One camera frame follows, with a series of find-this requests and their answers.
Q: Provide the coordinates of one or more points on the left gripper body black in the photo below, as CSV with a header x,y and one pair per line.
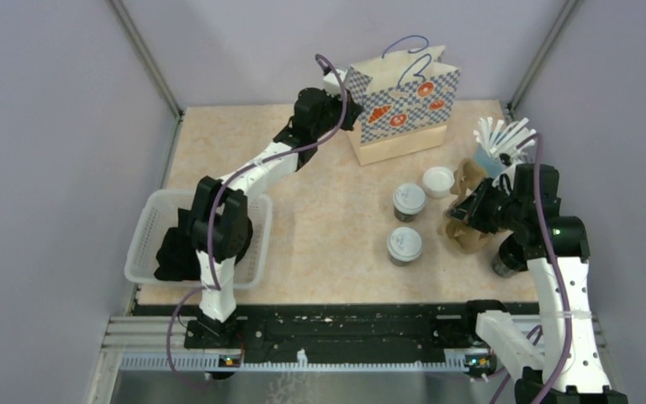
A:
x,y
332,108

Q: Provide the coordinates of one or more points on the dark coffee cup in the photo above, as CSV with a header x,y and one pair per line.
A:
x,y
399,259
405,214

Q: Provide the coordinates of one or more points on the blue straw holder cup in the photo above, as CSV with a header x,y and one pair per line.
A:
x,y
494,166

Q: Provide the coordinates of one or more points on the white slotted cable duct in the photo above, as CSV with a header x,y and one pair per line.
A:
x,y
227,360

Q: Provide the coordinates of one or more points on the stack of dark cups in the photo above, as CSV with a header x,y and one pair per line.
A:
x,y
509,260

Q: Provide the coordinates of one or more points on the white cup lid stack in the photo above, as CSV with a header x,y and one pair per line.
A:
x,y
437,182

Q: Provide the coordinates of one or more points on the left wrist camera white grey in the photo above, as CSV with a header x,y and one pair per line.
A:
x,y
331,80

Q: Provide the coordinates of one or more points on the white plastic basket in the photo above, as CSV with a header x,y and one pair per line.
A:
x,y
160,214

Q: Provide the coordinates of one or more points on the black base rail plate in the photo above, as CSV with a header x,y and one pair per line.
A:
x,y
343,334

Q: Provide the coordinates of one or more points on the black cloth in basket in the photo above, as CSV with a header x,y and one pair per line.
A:
x,y
176,257

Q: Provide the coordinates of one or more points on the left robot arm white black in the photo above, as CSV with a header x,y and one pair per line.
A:
x,y
218,225

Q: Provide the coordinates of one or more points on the paper bag blue checkered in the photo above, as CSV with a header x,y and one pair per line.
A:
x,y
407,94

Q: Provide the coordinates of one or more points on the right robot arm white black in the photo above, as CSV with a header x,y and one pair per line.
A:
x,y
555,250

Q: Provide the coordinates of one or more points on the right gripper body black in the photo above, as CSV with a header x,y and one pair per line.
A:
x,y
494,208

